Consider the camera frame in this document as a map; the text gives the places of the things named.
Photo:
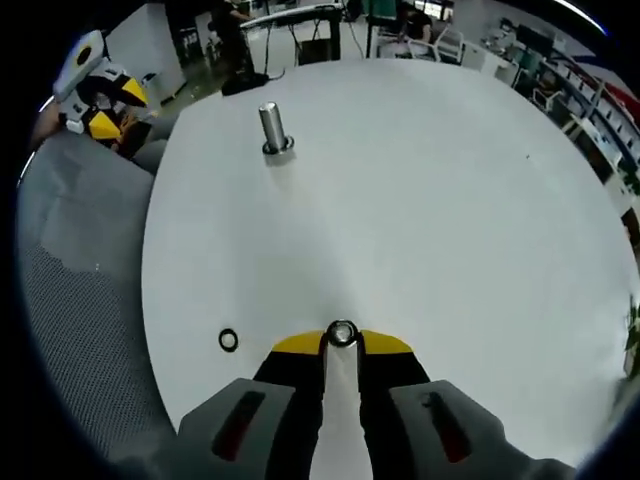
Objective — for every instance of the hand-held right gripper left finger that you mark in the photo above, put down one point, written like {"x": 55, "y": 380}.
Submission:
{"x": 250, "y": 430}

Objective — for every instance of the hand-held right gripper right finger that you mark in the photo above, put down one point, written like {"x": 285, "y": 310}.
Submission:
{"x": 435, "y": 430}

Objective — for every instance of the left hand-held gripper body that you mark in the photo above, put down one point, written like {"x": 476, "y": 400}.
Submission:
{"x": 80, "y": 65}

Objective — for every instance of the thick metal threaded stud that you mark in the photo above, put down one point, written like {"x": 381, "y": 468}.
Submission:
{"x": 271, "y": 122}

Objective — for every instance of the white cabinet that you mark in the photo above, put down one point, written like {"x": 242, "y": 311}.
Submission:
{"x": 162, "y": 86}

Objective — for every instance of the grey mesh office chair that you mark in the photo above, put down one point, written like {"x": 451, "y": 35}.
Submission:
{"x": 85, "y": 280}

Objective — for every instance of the white office chair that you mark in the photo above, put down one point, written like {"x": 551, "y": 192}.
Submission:
{"x": 440, "y": 45}

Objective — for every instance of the storage shelf with white bins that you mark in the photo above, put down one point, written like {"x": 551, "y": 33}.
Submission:
{"x": 590, "y": 100}

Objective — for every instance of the black frame standing desk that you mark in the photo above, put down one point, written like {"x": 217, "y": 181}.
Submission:
{"x": 300, "y": 30}

